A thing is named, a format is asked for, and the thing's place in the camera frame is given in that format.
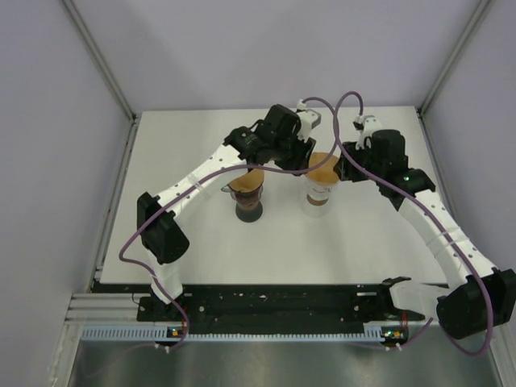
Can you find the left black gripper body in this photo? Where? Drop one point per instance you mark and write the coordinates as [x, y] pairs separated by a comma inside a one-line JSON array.
[[291, 153]]

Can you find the clear glass cup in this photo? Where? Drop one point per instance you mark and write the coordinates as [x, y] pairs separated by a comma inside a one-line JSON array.
[[317, 189]]

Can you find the brown paper coffee filter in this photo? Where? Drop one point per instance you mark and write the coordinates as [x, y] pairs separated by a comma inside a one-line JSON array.
[[248, 182]]

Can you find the clear plastic coffee dripper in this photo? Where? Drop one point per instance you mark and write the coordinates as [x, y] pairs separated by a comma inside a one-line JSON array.
[[241, 196]]

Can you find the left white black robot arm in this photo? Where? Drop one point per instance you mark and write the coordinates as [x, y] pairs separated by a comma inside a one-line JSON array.
[[281, 137]]

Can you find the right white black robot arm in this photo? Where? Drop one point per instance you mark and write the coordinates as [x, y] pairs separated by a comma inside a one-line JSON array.
[[478, 295]]

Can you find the clear glass with brown band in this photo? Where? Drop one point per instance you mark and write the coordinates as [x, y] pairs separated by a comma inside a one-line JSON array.
[[315, 207]]

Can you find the glass carafe with red rim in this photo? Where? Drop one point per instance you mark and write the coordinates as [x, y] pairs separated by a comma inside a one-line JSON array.
[[248, 212]]

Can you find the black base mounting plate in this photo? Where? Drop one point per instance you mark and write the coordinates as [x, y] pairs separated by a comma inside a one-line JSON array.
[[289, 325]]

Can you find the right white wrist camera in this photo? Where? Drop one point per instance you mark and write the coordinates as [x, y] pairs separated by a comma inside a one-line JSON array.
[[366, 125]]

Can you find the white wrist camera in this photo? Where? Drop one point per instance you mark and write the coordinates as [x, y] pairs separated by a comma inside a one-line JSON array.
[[366, 125], [309, 120]]

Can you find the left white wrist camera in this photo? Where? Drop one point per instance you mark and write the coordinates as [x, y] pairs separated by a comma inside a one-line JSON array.
[[309, 120]]

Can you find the grey slotted cable duct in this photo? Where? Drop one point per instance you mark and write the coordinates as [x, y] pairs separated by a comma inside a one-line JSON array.
[[124, 333]]

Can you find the aluminium frame rail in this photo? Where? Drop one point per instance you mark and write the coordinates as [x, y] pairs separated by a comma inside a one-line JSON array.
[[105, 306]]

